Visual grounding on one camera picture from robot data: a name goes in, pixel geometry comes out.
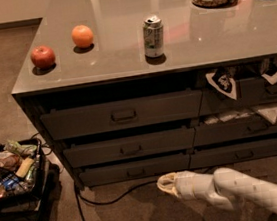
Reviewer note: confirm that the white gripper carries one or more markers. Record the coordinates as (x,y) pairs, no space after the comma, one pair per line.
(187,185)

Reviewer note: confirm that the grey drawer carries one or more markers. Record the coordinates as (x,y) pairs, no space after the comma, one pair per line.
(136,169)
(233,130)
(250,92)
(124,114)
(129,147)
(233,154)

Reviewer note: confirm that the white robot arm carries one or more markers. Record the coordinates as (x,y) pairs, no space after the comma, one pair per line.
(225,188)

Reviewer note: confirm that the grey counter cabinet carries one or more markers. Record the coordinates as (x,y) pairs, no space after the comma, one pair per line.
(145,87)

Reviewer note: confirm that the black white chip bag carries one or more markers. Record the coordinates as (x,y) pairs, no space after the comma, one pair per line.
(222,81)

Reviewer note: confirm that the white snack packet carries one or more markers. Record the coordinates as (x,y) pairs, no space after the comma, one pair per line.
(268,112)

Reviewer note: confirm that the green white soda can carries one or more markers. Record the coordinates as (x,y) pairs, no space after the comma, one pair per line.
(153,36)

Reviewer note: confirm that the black bin of snacks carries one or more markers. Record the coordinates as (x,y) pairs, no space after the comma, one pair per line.
(22,174)

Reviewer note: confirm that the orange fruit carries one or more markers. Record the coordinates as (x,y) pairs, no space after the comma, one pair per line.
(82,36)

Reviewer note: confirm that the red apple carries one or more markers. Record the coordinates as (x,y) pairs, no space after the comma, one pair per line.
(42,57)

